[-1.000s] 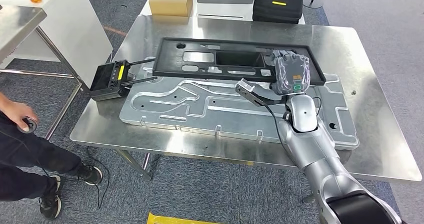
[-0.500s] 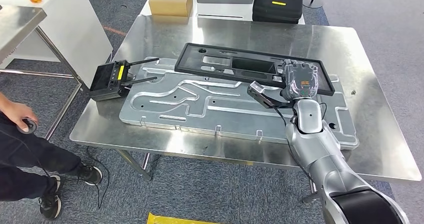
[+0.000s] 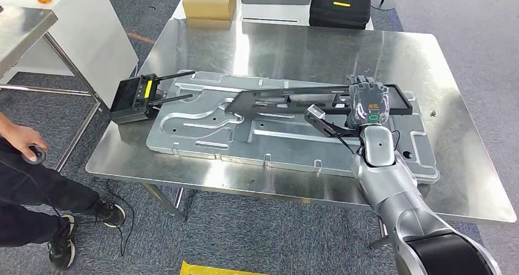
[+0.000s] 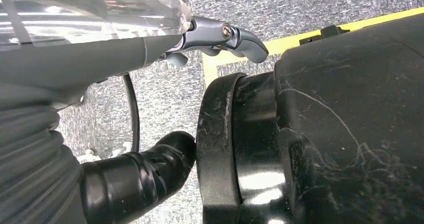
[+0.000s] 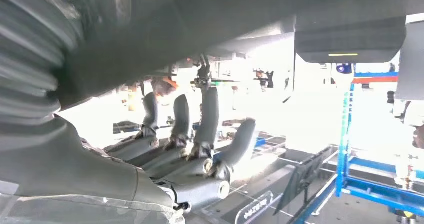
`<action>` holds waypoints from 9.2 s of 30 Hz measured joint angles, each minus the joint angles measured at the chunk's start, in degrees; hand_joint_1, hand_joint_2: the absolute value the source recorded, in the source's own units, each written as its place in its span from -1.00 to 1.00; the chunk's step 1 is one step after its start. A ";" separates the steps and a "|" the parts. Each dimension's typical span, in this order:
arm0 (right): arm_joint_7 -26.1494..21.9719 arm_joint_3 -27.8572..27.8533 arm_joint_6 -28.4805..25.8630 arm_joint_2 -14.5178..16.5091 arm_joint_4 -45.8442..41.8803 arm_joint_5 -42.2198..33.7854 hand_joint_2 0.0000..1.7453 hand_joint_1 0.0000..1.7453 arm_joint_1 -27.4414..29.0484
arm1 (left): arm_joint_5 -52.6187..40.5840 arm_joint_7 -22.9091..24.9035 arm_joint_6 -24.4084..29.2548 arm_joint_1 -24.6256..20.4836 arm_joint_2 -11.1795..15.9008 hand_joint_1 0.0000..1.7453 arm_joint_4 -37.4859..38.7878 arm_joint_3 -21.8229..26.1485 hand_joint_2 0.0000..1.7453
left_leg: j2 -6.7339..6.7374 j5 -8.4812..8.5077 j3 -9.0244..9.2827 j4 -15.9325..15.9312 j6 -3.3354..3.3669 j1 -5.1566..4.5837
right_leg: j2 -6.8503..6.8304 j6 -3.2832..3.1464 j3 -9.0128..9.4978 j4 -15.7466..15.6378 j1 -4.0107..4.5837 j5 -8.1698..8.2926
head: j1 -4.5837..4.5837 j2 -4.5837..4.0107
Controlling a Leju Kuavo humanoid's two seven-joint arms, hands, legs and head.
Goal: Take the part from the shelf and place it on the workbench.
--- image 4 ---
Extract black thin cable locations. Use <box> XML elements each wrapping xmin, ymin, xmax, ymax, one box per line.
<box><xmin>120</xmin><ymin>73</ymin><xmax>141</xmax><ymax>154</ymax></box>

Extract yellow floor tape square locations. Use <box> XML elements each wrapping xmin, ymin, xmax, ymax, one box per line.
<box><xmin>202</xmin><ymin>6</ymin><xmax>424</xmax><ymax>88</ymax></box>

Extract white knobbed object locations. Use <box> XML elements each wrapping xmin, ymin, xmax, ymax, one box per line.
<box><xmin>76</xmin><ymin>141</ymin><xmax>133</xmax><ymax>164</ymax></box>

